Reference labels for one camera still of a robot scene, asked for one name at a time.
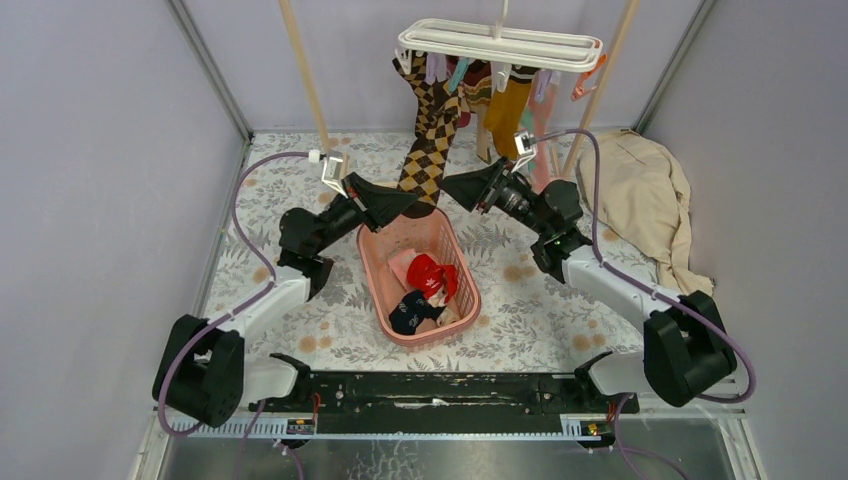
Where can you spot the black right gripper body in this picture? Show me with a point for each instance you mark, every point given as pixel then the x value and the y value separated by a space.
pixel 512 198

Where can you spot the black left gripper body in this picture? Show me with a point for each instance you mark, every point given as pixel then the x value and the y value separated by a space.
pixel 345 214

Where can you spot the brown argyle sock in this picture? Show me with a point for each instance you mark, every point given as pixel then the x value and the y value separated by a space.
pixel 436 123

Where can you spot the pink laundry basket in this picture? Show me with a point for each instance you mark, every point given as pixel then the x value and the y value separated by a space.
pixel 432 235

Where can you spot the red snowflake sock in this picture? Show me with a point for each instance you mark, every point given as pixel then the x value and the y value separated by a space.
pixel 433 279

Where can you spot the navy sock red cuff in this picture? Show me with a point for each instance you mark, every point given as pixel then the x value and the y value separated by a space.
pixel 418 313

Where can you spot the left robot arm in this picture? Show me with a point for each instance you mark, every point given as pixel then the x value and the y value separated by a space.
pixel 204 371

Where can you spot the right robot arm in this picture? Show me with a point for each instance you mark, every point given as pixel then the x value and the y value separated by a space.
pixel 685 351

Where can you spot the white plastic clip hanger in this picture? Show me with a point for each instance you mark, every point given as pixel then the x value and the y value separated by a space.
pixel 500 44

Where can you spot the pink green patterned sock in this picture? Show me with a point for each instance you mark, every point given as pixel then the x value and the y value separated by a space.
pixel 540 106

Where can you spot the mustard yellow sock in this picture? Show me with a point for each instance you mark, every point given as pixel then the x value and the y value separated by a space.
pixel 506 108

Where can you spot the pink clothes peg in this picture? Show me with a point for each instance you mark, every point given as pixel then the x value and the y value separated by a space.
pixel 581 89

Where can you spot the floral patterned mat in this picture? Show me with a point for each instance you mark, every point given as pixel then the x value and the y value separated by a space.
pixel 522 319

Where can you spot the beige cloth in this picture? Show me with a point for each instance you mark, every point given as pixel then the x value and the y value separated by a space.
pixel 644 196

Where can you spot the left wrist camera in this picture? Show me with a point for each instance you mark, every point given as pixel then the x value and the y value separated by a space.
pixel 335 168

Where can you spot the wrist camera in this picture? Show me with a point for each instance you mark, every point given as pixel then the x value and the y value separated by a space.
pixel 335 168
pixel 526 149

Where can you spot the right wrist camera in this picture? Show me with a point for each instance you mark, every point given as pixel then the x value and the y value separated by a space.
pixel 526 149

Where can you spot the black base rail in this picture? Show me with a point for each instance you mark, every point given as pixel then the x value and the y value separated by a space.
pixel 375 403

